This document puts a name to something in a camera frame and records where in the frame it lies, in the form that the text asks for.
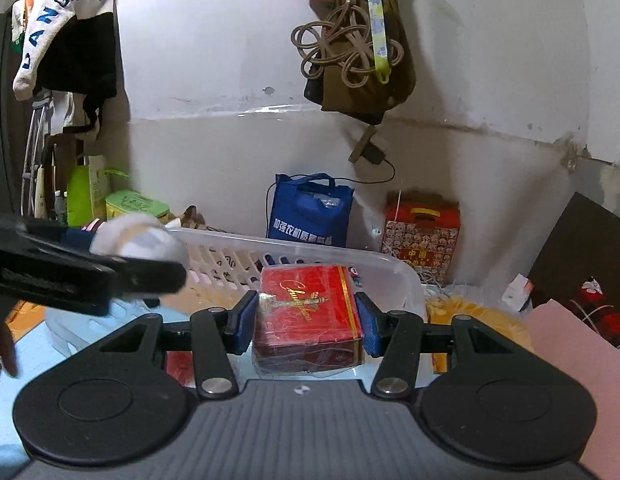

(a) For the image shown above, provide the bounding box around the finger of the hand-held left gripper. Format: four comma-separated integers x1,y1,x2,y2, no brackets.
106,255,188,297
19,220,100,256

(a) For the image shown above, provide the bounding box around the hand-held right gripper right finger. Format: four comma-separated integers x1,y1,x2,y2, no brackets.
354,291,533,399

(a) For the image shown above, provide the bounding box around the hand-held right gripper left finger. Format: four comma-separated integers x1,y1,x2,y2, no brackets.
96,290,259,401

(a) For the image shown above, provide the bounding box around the white sock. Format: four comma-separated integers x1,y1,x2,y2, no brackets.
89,213,192,282

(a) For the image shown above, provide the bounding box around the white plastic basket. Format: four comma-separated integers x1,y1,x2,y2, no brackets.
44,226,427,367

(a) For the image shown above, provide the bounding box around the person's left hand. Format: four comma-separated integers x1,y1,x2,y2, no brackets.
0,294,19,379

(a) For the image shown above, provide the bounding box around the green paper bag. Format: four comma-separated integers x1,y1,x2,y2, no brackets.
66,154,109,227

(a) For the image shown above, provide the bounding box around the green box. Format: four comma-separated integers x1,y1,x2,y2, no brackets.
105,189,171,224

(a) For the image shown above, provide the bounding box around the small red packet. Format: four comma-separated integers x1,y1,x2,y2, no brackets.
165,350,198,390

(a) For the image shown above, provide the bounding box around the metal crutch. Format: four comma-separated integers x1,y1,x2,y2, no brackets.
19,89,55,218

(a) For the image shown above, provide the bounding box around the red patterned gift box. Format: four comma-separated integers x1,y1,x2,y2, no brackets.
381,194,461,283

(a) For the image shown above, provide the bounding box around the yellow plastic bag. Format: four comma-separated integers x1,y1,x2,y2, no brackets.
424,291,537,375

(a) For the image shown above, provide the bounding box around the blue tote bag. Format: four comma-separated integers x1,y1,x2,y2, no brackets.
266,173,355,249

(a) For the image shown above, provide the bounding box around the small white box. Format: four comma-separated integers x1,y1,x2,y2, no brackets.
500,273,535,312

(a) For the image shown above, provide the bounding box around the black power adapter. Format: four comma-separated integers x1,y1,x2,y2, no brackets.
348,125,396,185

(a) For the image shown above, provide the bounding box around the white and black garment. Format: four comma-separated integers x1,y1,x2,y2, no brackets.
12,0,119,102

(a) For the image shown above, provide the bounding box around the dark flowered blanket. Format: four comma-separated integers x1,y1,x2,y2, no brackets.
526,191,620,357

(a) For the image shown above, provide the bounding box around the pink sheet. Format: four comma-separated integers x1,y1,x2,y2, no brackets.
529,299,620,480

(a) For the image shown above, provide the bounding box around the olive hanging bag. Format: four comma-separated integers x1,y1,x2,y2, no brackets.
303,0,417,126

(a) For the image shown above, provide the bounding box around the coiled beige rope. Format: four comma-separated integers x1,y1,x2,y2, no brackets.
290,4,406,89

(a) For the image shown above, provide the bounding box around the yellow-green lanyard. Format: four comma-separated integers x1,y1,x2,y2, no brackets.
361,0,392,84

